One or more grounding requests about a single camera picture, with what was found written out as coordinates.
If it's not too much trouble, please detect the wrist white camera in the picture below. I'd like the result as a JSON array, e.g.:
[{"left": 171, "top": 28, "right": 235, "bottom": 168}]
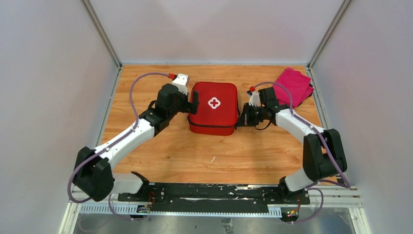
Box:
[
  {"left": 247, "top": 86, "right": 261, "bottom": 107},
  {"left": 169, "top": 73, "right": 189, "bottom": 95}
]

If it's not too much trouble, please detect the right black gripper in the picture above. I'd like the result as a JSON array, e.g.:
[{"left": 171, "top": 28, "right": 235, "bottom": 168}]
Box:
[{"left": 236, "top": 102, "right": 267, "bottom": 127}]

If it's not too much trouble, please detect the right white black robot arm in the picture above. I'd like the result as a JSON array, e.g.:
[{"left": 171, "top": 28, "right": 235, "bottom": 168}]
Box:
[{"left": 236, "top": 86, "right": 348, "bottom": 204}]

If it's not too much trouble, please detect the pink folded cloth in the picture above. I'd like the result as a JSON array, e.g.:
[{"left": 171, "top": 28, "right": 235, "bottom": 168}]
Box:
[{"left": 275, "top": 67, "right": 314, "bottom": 109}]

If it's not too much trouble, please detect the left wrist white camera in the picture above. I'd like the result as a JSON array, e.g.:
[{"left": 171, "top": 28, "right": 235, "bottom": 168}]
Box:
[{"left": 169, "top": 73, "right": 189, "bottom": 95}]

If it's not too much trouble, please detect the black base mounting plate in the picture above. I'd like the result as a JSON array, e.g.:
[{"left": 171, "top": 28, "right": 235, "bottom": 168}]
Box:
[{"left": 118, "top": 183, "right": 310, "bottom": 214}]

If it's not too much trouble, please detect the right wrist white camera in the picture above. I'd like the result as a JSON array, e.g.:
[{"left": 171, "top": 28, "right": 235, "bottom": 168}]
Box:
[{"left": 247, "top": 86, "right": 261, "bottom": 107}]

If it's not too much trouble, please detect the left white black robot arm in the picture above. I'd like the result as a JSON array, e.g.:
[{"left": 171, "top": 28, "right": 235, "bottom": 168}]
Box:
[{"left": 68, "top": 84, "right": 199, "bottom": 202}]

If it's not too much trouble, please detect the red black medicine kit case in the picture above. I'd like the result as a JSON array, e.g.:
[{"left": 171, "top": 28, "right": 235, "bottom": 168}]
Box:
[{"left": 187, "top": 81, "right": 239, "bottom": 136}]

